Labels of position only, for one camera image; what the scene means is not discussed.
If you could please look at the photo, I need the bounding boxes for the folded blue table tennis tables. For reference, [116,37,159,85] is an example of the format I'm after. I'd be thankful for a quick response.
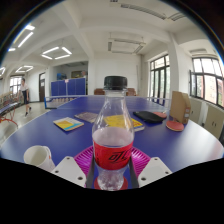
[50,77,87,98]

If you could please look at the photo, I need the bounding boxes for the ceiling lights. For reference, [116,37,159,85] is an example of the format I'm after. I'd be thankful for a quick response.
[0,23,73,75]

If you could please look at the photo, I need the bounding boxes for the person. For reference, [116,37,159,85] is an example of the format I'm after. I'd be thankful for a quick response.
[18,77,33,118]

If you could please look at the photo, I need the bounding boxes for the blue table tennis table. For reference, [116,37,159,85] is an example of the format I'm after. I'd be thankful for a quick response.
[0,101,21,130]

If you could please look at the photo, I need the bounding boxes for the large yellow book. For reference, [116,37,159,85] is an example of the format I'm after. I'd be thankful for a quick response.
[103,114,146,134]

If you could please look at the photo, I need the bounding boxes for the dark brown door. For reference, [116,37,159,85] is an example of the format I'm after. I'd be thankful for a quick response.
[38,72,47,103]

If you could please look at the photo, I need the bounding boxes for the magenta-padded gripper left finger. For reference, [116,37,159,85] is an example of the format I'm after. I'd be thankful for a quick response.
[50,145,98,189]

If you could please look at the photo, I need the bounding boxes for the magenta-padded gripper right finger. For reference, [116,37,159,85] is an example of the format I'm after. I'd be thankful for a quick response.
[128,146,173,189]

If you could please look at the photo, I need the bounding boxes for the yellow and blue book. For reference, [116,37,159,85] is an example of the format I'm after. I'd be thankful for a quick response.
[52,116,85,133]

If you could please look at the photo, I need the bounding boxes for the beige cabinet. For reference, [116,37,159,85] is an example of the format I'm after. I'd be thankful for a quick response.
[189,97,204,125]
[203,103,224,140]

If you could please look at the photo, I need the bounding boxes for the table tennis net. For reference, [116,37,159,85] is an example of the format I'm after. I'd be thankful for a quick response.
[43,95,171,110]

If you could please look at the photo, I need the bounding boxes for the wide dark-framed window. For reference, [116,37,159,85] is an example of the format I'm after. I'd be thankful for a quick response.
[189,57,224,108]

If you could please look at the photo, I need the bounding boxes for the red table tennis paddle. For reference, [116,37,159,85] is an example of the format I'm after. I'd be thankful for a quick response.
[165,119,185,133]
[153,111,169,120]

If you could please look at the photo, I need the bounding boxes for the black paddle case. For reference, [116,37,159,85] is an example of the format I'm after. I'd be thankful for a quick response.
[132,110,164,125]

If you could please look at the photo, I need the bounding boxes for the small grey booklet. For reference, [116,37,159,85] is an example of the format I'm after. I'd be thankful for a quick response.
[74,111,100,125]

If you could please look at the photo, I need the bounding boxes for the brown armchair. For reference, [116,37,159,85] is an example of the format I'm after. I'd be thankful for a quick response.
[126,87,138,97]
[93,87,106,97]

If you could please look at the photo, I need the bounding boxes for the white cup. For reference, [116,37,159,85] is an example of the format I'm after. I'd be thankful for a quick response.
[23,144,57,174]

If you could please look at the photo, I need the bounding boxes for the brown cardboard box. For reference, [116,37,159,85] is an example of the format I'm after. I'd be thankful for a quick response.
[169,90,193,126]

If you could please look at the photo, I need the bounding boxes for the tall dark-framed window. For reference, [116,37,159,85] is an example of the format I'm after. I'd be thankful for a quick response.
[148,54,171,101]

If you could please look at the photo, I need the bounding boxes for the ceiling air conditioner unit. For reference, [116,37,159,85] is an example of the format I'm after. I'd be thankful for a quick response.
[107,37,147,55]

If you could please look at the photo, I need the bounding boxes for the clear bottle with red label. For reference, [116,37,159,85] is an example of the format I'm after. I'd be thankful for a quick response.
[91,75,135,191]

